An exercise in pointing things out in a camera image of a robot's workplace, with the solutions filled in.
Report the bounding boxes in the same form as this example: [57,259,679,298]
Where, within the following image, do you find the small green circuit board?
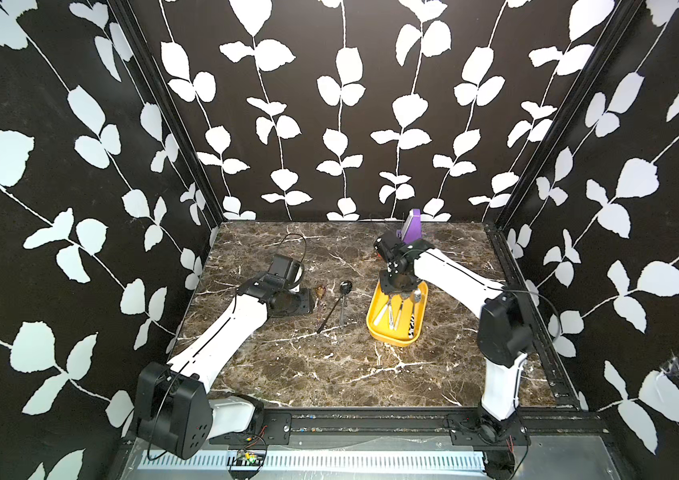
[228,450,266,470]

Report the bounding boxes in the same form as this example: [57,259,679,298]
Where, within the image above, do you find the purple plastic stand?
[397,209,423,244]

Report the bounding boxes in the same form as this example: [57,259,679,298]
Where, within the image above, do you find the yellow plastic storage box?
[367,281,429,347]

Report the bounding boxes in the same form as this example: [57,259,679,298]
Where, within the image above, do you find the white perforated strip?
[137,450,485,475]

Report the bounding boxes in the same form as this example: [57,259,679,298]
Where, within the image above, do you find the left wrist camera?
[267,254,303,290]

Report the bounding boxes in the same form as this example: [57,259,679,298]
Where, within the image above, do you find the spoon with wooden handle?
[391,295,407,331]

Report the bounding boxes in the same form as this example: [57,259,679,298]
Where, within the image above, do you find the black round spoon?
[316,280,353,334]

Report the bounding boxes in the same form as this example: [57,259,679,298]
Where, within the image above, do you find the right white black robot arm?
[375,231,533,442]

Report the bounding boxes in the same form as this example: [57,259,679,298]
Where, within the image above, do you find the spoon with patterned handle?
[409,289,423,339]

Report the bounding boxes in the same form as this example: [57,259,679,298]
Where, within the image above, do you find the black front mounting rail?
[208,407,609,449]

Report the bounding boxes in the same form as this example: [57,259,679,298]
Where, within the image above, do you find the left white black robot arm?
[131,276,314,460]

